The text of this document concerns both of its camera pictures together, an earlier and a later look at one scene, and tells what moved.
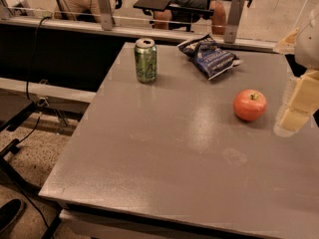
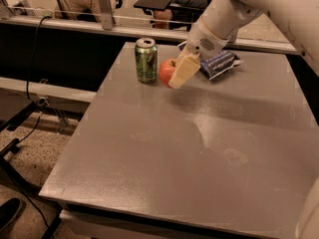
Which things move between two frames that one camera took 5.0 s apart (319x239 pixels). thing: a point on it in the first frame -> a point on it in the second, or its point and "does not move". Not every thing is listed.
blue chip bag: [207, 57] does not move
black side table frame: [13, 105] does not move
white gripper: [309, 45] -> [202, 43]
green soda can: [146, 59] does not move
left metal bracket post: [105, 8] does not move
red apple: [249, 105] -> [165, 70]
